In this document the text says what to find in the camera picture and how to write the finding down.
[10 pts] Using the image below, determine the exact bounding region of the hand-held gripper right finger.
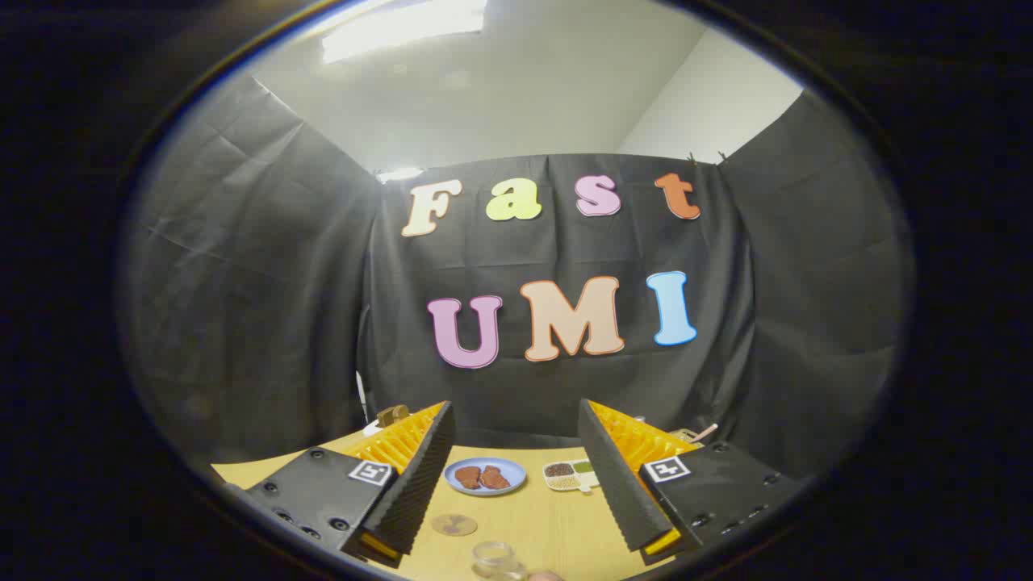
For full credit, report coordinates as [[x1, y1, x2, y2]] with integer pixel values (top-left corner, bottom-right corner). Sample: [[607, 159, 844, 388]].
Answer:
[[577, 398, 809, 566]]

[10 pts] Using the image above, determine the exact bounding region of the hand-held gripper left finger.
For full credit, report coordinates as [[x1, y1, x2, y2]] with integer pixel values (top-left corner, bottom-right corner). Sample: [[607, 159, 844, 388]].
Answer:
[[240, 400, 457, 567]]

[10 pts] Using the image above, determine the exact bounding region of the clear glass cup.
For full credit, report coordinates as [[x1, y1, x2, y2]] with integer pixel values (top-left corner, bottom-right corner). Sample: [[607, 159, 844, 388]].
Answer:
[[471, 541, 527, 581]]

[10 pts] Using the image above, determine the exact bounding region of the white divided grain tray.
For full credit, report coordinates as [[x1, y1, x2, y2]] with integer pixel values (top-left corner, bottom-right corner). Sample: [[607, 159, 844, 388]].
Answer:
[[542, 458, 603, 494]]

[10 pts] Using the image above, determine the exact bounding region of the blue plate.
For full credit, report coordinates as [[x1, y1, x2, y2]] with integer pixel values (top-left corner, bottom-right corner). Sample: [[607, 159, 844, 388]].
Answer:
[[444, 457, 528, 497]]

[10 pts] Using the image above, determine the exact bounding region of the small dish with pink stick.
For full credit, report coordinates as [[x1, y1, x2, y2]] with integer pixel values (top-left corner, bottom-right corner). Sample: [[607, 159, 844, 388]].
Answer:
[[670, 423, 719, 449]]

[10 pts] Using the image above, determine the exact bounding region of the wooden table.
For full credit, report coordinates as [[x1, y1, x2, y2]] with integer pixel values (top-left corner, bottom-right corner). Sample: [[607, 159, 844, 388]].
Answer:
[[211, 428, 713, 581]]

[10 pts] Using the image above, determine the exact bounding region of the black backdrop cloth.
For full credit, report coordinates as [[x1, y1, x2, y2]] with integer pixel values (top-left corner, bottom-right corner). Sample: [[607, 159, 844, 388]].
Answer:
[[119, 73, 914, 485]]

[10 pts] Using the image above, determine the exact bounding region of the ceiling light panel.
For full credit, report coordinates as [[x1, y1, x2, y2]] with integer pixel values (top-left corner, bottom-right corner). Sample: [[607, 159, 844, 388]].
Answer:
[[321, 0, 490, 65]]

